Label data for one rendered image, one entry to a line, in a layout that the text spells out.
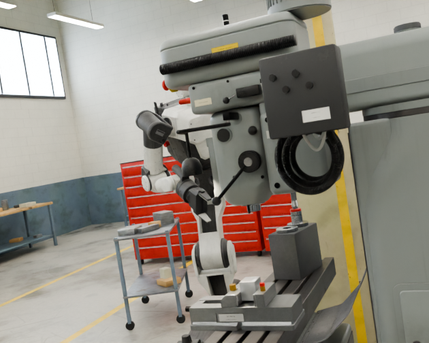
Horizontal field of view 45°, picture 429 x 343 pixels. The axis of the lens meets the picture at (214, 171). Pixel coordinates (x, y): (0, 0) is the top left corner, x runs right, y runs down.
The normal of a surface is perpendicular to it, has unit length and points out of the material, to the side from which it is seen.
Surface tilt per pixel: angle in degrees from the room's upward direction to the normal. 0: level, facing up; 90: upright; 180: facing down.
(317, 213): 90
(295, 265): 90
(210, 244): 63
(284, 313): 90
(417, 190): 90
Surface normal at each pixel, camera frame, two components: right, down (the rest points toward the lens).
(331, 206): -0.38, 0.11
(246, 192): -0.27, 0.55
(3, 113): 0.91, -0.12
